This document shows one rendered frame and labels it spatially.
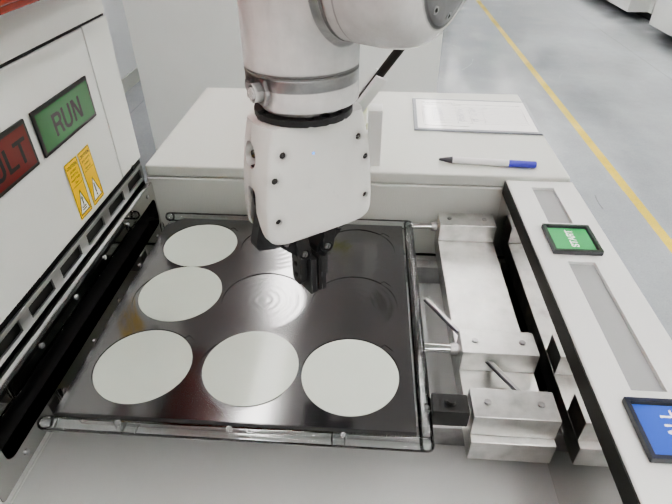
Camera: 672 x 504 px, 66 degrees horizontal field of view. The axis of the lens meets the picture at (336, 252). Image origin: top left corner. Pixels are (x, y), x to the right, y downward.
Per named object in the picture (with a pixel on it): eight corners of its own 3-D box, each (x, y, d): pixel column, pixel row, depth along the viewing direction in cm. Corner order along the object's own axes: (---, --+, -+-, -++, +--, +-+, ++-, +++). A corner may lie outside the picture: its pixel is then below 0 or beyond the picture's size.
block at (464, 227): (437, 240, 75) (440, 223, 73) (435, 227, 78) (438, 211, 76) (493, 242, 75) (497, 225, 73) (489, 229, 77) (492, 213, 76)
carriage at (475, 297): (466, 459, 50) (470, 442, 48) (433, 243, 80) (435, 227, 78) (549, 464, 50) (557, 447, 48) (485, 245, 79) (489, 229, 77)
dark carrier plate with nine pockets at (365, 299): (55, 416, 49) (53, 412, 49) (171, 220, 77) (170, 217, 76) (416, 436, 47) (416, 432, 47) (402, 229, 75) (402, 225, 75)
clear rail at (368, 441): (36, 433, 48) (31, 424, 47) (44, 420, 49) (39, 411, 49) (434, 456, 46) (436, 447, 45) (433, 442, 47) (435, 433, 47)
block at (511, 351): (459, 369, 56) (463, 350, 54) (455, 346, 58) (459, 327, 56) (534, 373, 55) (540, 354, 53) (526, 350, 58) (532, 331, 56)
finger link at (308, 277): (284, 243, 43) (289, 305, 46) (317, 232, 44) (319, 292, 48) (266, 227, 45) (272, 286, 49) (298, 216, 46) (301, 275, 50)
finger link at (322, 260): (318, 231, 44) (320, 292, 48) (349, 221, 46) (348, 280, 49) (300, 216, 46) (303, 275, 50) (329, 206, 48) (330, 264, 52)
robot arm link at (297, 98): (271, 88, 32) (275, 134, 34) (382, 67, 36) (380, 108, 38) (219, 60, 38) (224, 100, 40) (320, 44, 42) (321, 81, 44)
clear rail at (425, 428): (419, 455, 46) (420, 446, 46) (402, 226, 77) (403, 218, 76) (434, 456, 46) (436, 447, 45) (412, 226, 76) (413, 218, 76)
